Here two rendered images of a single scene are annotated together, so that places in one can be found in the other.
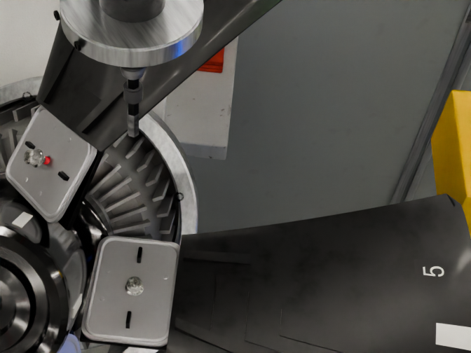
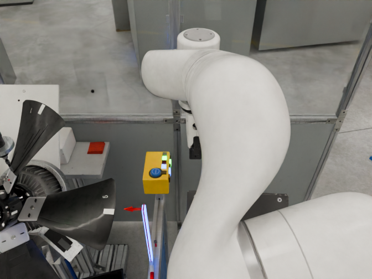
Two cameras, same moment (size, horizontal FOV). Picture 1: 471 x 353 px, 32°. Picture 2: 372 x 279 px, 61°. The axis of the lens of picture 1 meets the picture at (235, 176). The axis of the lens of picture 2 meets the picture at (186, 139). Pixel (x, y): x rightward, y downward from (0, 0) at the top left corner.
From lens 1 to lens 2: 59 cm
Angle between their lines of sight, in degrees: 9
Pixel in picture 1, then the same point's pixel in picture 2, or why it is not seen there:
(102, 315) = (23, 215)
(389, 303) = (93, 205)
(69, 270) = (11, 203)
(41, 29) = not seen: hidden behind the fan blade
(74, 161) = (13, 179)
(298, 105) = (136, 160)
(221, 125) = (99, 168)
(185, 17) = (7, 146)
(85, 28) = not seen: outside the picture
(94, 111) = (15, 167)
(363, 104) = not seen: hidden behind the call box
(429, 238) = (105, 189)
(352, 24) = (143, 135)
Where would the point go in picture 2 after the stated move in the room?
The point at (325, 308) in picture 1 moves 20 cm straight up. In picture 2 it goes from (77, 207) to (60, 163)
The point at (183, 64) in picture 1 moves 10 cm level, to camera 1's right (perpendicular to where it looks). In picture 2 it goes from (31, 154) to (65, 155)
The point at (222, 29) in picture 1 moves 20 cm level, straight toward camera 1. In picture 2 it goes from (39, 146) to (11, 201)
